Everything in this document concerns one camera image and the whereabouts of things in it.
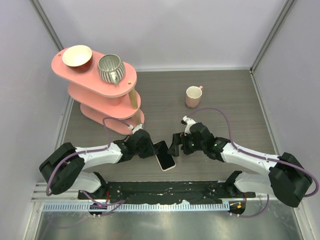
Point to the cream bowl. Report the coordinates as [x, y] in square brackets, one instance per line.
[78, 58]

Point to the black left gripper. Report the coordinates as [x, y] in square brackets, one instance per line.
[150, 151]

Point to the white slotted cable duct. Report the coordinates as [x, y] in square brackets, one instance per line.
[82, 206]

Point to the white-edged black phone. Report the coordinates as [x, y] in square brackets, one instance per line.
[164, 159]

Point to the grey striped mug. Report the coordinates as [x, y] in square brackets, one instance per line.
[111, 69]

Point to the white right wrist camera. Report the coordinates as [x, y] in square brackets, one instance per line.
[187, 122]

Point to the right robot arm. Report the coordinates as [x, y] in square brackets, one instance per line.
[280, 176]

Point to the pink ceramic mug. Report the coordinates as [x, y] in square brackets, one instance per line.
[193, 96]

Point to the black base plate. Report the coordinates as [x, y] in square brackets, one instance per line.
[170, 192]

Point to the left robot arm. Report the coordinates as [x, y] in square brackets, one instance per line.
[64, 168]

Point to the pink tiered wooden shelf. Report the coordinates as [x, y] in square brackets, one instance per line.
[121, 103]

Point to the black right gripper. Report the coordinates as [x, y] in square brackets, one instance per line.
[178, 139]

